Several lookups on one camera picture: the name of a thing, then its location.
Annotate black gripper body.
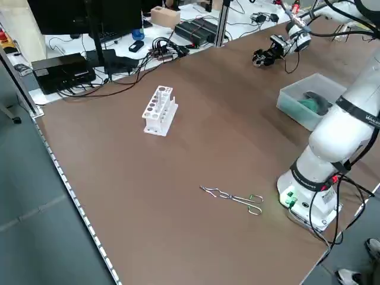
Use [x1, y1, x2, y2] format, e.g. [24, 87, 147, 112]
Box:
[265, 44, 287, 67]

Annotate black power supply unit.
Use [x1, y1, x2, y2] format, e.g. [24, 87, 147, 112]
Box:
[174, 21, 209, 48]
[189, 17, 221, 38]

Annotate black base cable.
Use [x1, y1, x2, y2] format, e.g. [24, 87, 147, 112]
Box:
[308, 173, 376, 248]

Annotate aluminium frame post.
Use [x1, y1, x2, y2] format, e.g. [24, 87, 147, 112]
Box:
[214, 0, 233, 49]

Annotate person's foot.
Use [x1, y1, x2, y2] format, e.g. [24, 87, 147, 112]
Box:
[364, 237, 380, 254]
[336, 268, 363, 285]

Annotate white translucent plastic box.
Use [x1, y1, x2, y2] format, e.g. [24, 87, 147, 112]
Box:
[276, 72, 348, 132]

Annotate black hub with cables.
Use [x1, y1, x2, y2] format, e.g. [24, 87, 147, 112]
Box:
[148, 36, 191, 62]

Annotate black electronics box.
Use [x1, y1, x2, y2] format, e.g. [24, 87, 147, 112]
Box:
[31, 52, 97, 96]

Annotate grey and green cloth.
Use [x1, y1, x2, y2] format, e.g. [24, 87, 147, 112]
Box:
[302, 91, 334, 115]

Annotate flat black dock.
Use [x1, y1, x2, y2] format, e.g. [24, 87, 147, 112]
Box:
[85, 48, 140, 75]

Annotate blue drink bottle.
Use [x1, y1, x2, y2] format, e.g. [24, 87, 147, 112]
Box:
[131, 23, 145, 42]

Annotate yellow emergency stop button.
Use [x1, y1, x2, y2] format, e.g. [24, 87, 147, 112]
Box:
[0, 21, 17, 50]

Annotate tan cardboard box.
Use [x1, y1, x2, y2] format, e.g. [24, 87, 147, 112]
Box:
[150, 6, 182, 29]

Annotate black monitor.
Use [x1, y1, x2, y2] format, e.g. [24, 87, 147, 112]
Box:
[27, 0, 144, 36]

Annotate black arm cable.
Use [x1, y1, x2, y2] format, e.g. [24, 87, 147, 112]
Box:
[283, 50, 302, 74]

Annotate black monitor stand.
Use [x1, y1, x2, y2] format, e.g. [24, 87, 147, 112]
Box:
[85, 0, 105, 69]

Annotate white test tube rack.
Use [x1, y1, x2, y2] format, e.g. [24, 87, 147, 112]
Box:
[141, 85, 179, 138]

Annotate metal crucible tongs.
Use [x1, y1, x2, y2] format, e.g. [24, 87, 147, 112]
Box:
[199, 185, 264, 216]

